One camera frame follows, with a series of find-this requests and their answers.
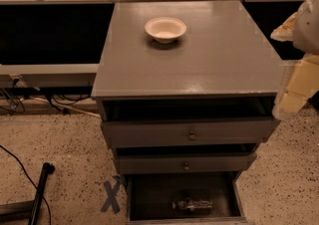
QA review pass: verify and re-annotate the blue tape cross mark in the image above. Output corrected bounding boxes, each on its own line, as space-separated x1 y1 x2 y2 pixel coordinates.
101 175 122 214

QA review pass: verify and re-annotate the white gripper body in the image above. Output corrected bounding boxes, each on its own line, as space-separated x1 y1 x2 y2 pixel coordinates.
293 0 319 55

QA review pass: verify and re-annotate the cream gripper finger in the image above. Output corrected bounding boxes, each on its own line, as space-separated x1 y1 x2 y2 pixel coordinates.
270 13 297 42

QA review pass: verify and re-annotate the grey drawer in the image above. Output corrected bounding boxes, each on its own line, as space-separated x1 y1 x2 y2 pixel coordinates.
115 152 256 174
101 116 279 148
126 172 248 225

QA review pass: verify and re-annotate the black floor cable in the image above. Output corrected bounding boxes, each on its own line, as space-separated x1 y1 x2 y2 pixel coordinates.
0 144 53 225

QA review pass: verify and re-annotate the grey middle drawer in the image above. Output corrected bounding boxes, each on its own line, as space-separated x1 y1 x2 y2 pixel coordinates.
115 152 256 174

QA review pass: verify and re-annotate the grey bottom drawer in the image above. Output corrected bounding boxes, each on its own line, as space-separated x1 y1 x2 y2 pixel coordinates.
126 172 248 225

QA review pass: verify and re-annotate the black metal stand leg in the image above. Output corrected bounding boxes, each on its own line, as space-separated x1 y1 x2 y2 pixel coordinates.
28 162 55 225

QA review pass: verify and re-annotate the white paper bowl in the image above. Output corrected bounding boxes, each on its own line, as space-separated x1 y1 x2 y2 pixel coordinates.
145 17 186 44

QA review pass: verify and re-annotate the clear plastic water bottle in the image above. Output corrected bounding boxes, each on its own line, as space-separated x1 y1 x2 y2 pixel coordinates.
171 198 213 212

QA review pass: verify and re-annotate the grey wooden drawer cabinet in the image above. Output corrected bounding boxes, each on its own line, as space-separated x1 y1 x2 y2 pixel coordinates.
91 0 305 225

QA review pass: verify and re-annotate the grey top drawer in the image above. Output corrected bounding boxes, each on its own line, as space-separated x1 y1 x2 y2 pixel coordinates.
101 116 279 148

